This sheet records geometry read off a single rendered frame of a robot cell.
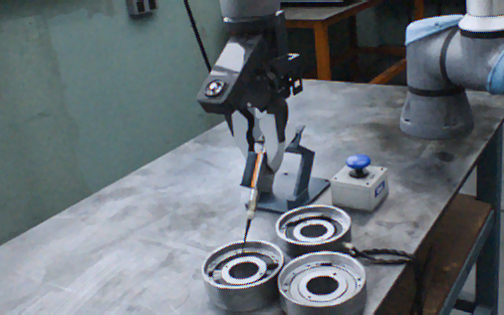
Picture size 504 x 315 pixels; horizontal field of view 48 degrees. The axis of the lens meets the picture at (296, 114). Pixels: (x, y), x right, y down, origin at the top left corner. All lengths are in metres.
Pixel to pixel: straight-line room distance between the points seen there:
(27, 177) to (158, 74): 0.79
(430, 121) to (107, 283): 0.67
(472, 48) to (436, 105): 0.16
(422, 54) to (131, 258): 0.64
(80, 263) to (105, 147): 1.74
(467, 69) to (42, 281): 0.77
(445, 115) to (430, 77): 0.08
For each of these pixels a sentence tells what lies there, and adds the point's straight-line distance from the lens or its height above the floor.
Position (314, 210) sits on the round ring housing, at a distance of 0.85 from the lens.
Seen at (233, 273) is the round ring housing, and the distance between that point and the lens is 0.77.
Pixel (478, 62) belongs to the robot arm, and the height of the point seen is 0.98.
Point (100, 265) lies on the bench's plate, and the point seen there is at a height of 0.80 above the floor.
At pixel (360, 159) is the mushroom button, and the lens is 0.90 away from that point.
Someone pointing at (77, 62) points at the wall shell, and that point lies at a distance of 2.50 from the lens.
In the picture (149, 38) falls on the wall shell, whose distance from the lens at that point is 2.76.
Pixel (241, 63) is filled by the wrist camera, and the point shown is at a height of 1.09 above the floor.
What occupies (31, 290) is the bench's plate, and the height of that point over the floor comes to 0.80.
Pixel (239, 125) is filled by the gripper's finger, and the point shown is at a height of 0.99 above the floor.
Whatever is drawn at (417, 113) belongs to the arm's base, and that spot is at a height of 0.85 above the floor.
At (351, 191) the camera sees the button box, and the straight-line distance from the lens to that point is 0.90.
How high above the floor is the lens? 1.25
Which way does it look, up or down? 19 degrees down
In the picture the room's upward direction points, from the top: 6 degrees counter-clockwise
